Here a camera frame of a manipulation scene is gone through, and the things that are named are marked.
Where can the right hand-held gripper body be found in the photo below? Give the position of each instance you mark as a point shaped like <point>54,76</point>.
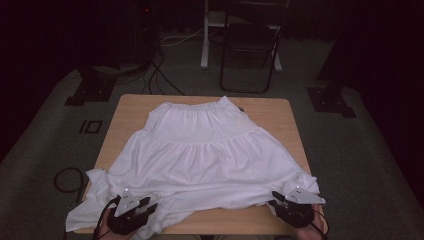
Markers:
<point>298,210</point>

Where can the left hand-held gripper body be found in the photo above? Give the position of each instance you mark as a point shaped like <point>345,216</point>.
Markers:
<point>128,205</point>

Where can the white skirt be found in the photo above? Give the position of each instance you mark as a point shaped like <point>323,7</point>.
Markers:
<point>203,156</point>

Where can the person's left hand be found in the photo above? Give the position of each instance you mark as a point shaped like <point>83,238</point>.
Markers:
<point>110,235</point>

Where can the black stand base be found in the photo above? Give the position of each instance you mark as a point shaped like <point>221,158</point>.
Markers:
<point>330,100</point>
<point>91,90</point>

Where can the black folding chair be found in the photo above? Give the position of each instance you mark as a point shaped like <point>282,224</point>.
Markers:
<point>250,40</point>

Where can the dark equipment rack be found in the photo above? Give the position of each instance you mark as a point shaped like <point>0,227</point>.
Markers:
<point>136,33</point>

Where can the white desk frame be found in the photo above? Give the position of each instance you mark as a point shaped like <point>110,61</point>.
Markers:
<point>205,50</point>

